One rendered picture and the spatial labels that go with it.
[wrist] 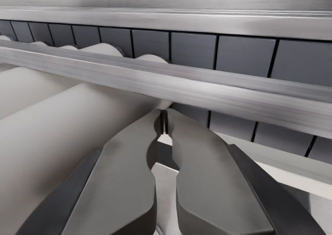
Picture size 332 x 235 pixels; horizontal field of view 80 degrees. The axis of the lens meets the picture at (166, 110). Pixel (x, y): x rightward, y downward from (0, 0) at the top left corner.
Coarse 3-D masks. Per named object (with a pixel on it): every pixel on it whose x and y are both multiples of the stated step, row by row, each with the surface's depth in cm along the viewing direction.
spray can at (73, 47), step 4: (68, 48) 20; (72, 48) 21; (76, 48) 21; (80, 48) 21; (0, 64) 16; (4, 64) 16; (8, 64) 16; (12, 64) 16; (0, 68) 16; (4, 68) 16; (8, 68) 16; (12, 68) 16
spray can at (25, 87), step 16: (96, 48) 17; (112, 48) 18; (0, 80) 12; (16, 80) 12; (32, 80) 12; (48, 80) 13; (64, 80) 14; (80, 80) 15; (0, 96) 11; (16, 96) 11; (32, 96) 12; (48, 96) 13; (0, 112) 11
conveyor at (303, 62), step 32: (0, 32) 28; (32, 32) 24; (64, 32) 22; (96, 32) 19; (128, 32) 18; (160, 32) 16; (192, 32) 18; (192, 64) 16; (224, 64) 15; (256, 64) 14; (288, 64) 13; (320, 64) 12; (224, 128) 17; (256, 128) 17; (320, 160) 15
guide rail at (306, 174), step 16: (240, 144) 15; (256, 144) 15; (256, 160) 13; (272, 160) 13; (288, 160) 13; (304, 160) 13; (272, 176) 13; (288, 176) 13; (304, 176) 12; (320, 176) 12; (320, 192) 12
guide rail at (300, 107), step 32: (32, 64) 12; (64, 64) 11; (96, 64) 10; (128, 64) 9; (160, 64) 9; (160, 96) 9; (192, 96) 8; (224, 96) 7; (256, 96) 7; (288, 96) 6; (320, 96) 6; (288, 128) 7; (320, 128) 6
